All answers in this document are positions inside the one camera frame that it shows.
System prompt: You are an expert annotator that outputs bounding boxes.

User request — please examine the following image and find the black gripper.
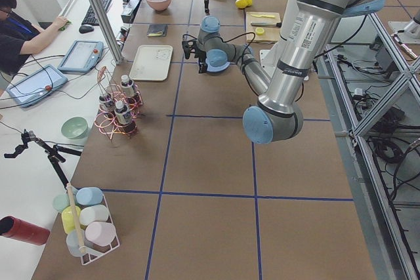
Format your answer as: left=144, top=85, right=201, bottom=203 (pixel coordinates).
left=182, top=39, right=207, bottom=73

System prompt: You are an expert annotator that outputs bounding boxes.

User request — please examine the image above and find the grey folded cloth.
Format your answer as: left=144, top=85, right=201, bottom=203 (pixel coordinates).
left=146, top=24, right=168, bottom=37

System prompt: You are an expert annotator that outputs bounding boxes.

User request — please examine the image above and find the cream bear tray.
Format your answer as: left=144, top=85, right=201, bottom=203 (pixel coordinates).
left=129, top=45, right=173, bottom=81

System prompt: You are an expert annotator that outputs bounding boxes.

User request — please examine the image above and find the large yellow lemon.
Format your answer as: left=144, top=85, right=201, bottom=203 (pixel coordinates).
left=235, top=0, right=248, bottom=9

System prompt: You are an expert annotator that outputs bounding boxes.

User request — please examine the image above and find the lemon half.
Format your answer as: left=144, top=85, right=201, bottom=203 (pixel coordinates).
left=255, top=27, right=265, bottom=35

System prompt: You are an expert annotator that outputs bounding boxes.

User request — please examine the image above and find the tea bottle right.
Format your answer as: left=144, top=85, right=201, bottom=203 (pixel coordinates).
left=121, top=75, right=140, bottom=104

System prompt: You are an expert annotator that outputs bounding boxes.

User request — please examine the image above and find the tea bottle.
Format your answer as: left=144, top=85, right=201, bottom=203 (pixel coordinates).
left=99, top=91, right=116, bottom=119
left=115, top=100, right=137, bottom=135
left=121, top=75, right=140, bottom=104

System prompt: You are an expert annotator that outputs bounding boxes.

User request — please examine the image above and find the wooden cutting board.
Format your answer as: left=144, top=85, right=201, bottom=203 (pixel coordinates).
left=245, top=12, right=282, bottom=43

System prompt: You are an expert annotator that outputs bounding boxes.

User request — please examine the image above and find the yellow plastic knife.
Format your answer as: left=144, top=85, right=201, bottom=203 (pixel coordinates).
left=250, top=14, right=276, bottom=19

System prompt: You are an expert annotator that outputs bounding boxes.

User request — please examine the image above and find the black keyboard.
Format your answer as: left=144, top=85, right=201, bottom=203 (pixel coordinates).
left=81, top=0, right=114, bottom=27

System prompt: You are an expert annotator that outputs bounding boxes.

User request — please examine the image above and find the tea bottle left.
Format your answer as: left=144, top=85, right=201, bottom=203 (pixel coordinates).
left=115, top=100, right=137, bottom=135

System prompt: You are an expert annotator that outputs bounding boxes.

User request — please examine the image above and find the tea bottle middle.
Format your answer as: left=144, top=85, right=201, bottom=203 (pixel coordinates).
left=99, top=91, right=116, bottom=119

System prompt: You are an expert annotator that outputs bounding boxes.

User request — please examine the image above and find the black computer mouse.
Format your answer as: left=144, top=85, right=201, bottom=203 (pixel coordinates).
left=79, top=24, right=95, bottom=34

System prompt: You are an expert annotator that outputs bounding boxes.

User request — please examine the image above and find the blue teach pendant far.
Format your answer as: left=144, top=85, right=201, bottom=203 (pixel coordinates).
left=58, top=40, right=104, bottom=73

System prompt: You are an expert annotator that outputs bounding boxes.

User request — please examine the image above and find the blue teach pendant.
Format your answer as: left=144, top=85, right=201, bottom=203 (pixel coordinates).
left=6, top=64, right=68, bottom=108
left=58, top=40, right=104, bottom=73

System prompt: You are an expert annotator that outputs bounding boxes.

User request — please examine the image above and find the mint green bowl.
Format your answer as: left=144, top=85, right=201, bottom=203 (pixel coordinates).
left=61, top=117, right=89, bottom=140

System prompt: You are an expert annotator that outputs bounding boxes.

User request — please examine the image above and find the blue teach pendant near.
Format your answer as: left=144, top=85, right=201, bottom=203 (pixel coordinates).
left=6, top=64, right=68, bottom=108

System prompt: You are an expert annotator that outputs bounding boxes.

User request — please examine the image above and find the seated person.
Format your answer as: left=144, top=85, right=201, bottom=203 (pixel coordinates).
left=1, top=0, right=70, bottom=77

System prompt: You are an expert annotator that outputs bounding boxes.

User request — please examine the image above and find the white cup rack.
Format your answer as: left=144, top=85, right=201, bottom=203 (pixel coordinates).
left=52, top=183, right=121, bottom=266

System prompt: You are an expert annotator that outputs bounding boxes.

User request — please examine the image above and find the red cylinder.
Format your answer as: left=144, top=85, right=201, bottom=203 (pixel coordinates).
left=1, top=216, right=50, bottom=245

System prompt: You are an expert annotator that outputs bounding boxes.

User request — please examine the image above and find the copper wire bottle rack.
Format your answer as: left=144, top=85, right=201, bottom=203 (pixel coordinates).
left=94, top=66, right=144, bottom=140

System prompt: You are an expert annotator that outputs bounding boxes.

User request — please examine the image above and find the aluminium frame post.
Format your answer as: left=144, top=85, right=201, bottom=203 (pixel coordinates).
left=89, top=0, right=123, bottom=65

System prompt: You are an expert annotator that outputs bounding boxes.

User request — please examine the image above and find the black camera tripod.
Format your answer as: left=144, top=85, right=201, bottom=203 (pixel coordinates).
left=3, top=129, right=83, bottom=192

